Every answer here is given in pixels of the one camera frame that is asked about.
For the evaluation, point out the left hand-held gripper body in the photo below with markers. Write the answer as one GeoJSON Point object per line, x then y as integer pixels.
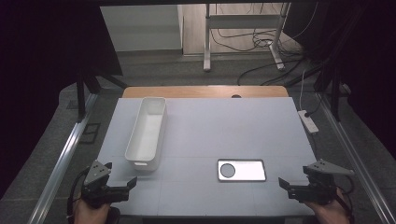
{"type": "Point", "coordinates": [95, 186]}

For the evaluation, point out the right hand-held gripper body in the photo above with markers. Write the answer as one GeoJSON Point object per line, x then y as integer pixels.
{"type": "Point", "coordinates": [320, 186]}

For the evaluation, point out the white plastic bin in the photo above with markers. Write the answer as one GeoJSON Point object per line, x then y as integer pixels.
{"type": "Point", "coordinates": [146, 133]}

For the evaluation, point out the person's left hand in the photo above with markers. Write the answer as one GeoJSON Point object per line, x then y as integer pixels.
{"type": "Point", "coordinates": [90, 216]}

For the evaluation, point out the person's right hand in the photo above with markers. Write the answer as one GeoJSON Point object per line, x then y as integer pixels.
{"type": "Point", "coordinates": [331, 214]}

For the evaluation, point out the white power strip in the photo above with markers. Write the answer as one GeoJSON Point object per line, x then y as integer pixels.
{"type": "Point", "coordinates": [308, 122]}

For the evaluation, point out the black stand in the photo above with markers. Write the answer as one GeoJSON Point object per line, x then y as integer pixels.
{"type": "Point", "coordinates": [81, 99]}
{"type": "Point", "coordinates": [335, 99]}

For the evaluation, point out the white table cover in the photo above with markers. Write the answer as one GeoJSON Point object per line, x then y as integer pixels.
{"type": "Point", "coordinates": [224, 130]}

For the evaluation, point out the wooden table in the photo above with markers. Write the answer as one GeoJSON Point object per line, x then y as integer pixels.
{"type": "Point", "coordinates": [193, 92]}

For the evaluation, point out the black curtain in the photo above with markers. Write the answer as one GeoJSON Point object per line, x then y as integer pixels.
{"type": "Point", "coordinates": [40, 62]}
{"type": "Point", "coordinates": [367, 62]}

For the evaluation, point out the white metal stand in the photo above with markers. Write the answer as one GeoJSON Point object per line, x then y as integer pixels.
{"type": "Point", "coordinates": [207, 43]}

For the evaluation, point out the aluminium rail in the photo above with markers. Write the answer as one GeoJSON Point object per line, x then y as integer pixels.
{"type": "Point", "coordinates": [62, 161]}
{"type": "Point", "coordinates": [355, 149]}

